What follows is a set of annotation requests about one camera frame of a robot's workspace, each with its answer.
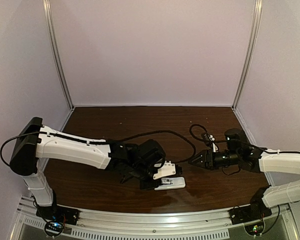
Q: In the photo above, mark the right aluminium frame post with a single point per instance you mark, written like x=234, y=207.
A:
x=253, y=36

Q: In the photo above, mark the front aluminium rail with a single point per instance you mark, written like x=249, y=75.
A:
x=200, y=225

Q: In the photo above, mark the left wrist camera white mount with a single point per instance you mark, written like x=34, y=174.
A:
x=168, y=169

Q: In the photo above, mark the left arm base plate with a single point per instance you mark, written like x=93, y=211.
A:
x=59, y=214

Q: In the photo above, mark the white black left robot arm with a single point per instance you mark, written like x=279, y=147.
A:
x=36, y=141

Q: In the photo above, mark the white remote control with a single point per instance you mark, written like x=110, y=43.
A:
x=177, y=183

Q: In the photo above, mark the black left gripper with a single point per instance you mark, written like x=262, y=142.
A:
x=145, y=186

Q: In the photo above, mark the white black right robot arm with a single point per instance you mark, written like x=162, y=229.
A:
x=251, y=158

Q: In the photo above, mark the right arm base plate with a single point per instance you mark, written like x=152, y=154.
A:
x=248, y=213

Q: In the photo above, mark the left aluminium frame post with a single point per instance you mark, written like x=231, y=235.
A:
x=56, y=54

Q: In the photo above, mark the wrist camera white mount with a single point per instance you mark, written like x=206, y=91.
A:
x=209, y=141
x=168, y=169

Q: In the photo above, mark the right circuit board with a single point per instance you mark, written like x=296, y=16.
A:
x=255, y=228

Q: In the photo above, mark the aluminium frame post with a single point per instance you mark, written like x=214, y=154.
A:
x=253, y=36
x=56, y=54

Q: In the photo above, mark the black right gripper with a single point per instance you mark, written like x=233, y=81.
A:
x=207, y=158

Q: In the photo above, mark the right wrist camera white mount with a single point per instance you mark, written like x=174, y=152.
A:
x=209, y=141

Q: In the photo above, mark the left circuit board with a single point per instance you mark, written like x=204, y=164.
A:
x=53, y=228

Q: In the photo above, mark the circuit board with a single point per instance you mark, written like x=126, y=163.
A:
x=255, y=228
x=53, y=228

